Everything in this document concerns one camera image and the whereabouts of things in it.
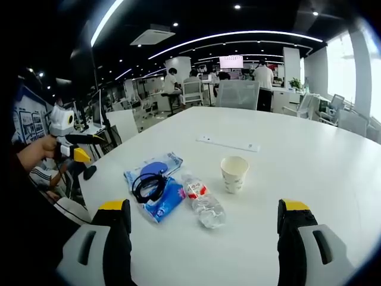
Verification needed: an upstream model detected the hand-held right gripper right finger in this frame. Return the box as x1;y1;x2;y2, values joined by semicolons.
276;198;355;286

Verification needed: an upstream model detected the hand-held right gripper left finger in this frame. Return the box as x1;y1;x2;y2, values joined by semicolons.
56;198;133;286

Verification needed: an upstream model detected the black oval object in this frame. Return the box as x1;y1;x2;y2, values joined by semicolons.
83;165;98;181

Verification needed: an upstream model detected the clear bag with blue item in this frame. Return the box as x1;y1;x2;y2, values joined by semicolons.
123;151;185;193

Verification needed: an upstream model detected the black cable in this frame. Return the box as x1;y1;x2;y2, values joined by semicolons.
131;172;168;204

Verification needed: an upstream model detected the blue tissue packet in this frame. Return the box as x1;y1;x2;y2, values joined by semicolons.
139;176;187;225

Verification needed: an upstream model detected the white paper cup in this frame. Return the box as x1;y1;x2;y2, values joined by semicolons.
220;155;250;195

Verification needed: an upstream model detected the clear plastic water bottle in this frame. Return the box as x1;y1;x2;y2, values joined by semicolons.
180;170;227;229

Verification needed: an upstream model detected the white strip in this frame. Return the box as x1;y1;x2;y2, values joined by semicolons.
195;134;261;153

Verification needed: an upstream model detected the person's left hand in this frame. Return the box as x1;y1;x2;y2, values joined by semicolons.
17;135;59;174

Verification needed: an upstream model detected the computer monitor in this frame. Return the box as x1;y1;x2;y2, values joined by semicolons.
90;89;106;129

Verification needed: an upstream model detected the white table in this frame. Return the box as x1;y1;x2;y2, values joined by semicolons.
77;106;381;286

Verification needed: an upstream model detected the white mesh office chair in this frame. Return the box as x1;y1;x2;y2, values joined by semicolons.
181;80;204;105

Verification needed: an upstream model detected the ceiling air conditioner unit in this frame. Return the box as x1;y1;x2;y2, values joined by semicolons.
129;23;176;46

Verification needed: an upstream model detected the grey mesh office chair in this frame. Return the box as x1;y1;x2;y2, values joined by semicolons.
214;80;261;111

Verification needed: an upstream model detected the blue wall poster board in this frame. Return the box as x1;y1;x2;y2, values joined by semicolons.
12;85;54;145

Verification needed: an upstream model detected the wall display screen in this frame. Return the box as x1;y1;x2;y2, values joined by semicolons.
219;55;244;69

